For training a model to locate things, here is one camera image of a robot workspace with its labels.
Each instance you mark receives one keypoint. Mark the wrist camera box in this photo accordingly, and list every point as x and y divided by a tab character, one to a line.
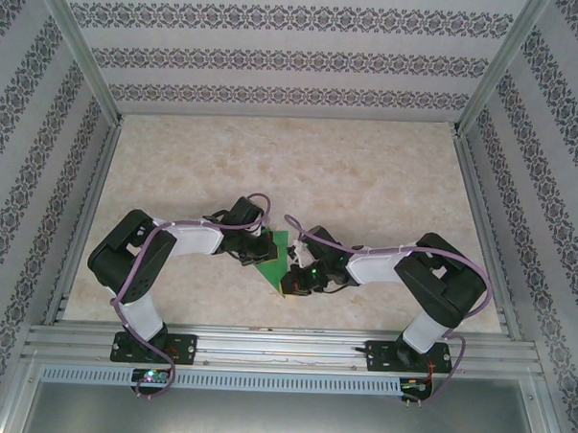
301	255
264	232

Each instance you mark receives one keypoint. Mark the green paper sheet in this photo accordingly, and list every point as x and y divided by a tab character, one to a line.
276	273

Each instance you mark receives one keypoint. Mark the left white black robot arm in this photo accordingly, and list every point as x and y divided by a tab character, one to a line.
124	257

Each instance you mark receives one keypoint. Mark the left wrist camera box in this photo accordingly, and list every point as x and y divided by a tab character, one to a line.
264	232

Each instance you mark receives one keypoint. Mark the grey metal panel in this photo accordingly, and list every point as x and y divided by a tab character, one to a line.
280	417

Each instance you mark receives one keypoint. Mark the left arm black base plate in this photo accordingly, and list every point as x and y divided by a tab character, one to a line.
187	348

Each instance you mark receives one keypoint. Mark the aluminium side rail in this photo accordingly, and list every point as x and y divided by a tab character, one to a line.
100	170
472	186

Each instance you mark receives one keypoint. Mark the aluminium frame post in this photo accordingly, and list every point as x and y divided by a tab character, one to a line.
83	49
499	67

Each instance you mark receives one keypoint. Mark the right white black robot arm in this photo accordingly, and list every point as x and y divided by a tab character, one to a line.
439	285

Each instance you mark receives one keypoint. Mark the long aluminium mounting rail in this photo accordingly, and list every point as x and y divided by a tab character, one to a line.
283	346

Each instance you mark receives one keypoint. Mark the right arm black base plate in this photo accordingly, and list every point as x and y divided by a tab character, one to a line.
379	357

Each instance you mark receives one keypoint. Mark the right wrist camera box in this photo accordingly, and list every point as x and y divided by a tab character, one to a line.
301	255

